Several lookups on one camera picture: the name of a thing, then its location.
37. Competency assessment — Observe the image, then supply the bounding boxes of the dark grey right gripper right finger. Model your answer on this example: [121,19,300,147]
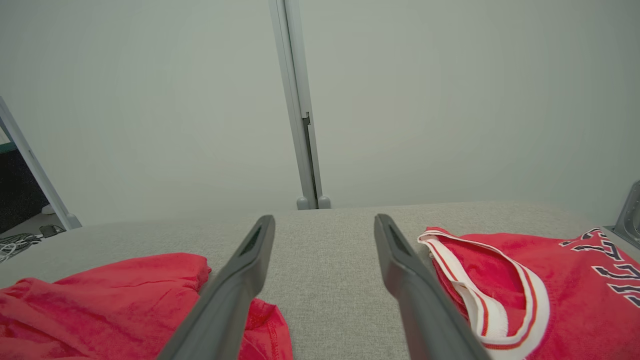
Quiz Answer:
[373,213,494,360]

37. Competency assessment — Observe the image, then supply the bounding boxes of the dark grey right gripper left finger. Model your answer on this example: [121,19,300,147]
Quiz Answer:
[157,214,277,360]

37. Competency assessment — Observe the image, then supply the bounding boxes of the red and white jersey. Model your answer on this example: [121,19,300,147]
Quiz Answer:
[0,226,640,360]

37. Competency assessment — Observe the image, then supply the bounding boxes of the grey metal leg with caster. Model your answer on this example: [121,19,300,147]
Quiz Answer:
[0,96,83,231]

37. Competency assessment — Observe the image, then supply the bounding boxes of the grey partition post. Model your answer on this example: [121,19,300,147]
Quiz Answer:
[284,0,332,210]
[268,0,312,211]

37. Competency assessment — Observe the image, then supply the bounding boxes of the white floor cables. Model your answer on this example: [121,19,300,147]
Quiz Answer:
[0,232,44,264]

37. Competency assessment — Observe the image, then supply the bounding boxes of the grey metal bracket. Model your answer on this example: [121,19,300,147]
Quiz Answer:
[612,180,640,251]

